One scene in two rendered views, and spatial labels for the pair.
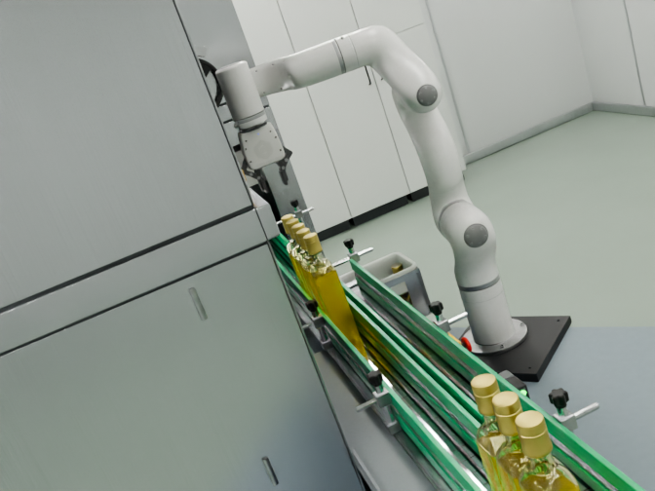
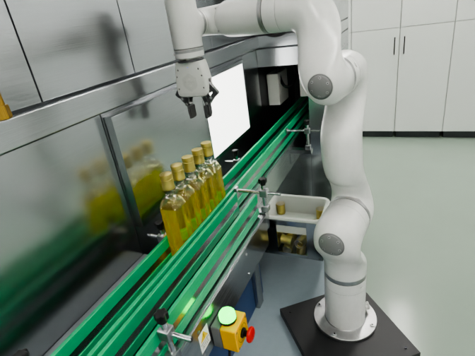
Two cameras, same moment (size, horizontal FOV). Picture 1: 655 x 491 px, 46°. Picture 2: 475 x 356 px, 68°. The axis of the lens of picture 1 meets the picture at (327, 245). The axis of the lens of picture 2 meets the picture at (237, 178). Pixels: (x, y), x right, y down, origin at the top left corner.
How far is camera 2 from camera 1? 135 cm
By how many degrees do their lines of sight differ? 35
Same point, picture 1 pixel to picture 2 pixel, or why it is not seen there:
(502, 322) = (345, 316)
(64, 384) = not seen: outside the picture
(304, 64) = (226, 13)
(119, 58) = not seen: outside the picture
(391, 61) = (307, 34)
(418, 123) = (332, 110)
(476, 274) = (333, 269)
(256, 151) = (184, 82)
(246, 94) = (178, 27)
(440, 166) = (330, 162)
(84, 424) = not seen: outside the picture
